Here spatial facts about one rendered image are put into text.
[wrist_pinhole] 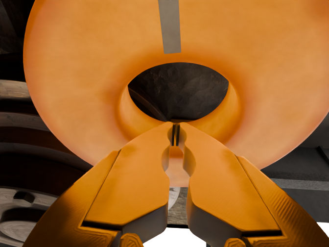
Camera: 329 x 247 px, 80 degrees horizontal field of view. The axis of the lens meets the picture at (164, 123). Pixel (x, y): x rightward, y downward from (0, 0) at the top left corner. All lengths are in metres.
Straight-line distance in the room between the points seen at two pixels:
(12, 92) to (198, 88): 0.31
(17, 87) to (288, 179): 5.90
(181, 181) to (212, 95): 0.30
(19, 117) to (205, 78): 0.31
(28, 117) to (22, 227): 0.18
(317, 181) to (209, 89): 6.08
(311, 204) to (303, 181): 3.34
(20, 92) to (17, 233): 0.24
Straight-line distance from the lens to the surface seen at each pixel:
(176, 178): 0.16
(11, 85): 0.30
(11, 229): 0.42
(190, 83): 0.41
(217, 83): 0.42
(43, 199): 0.31
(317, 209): 9.51
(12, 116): 0.31
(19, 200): 0.31
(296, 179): 6.12
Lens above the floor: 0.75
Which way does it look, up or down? 43 degrees up
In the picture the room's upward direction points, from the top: 177 degrees counter-clockwise
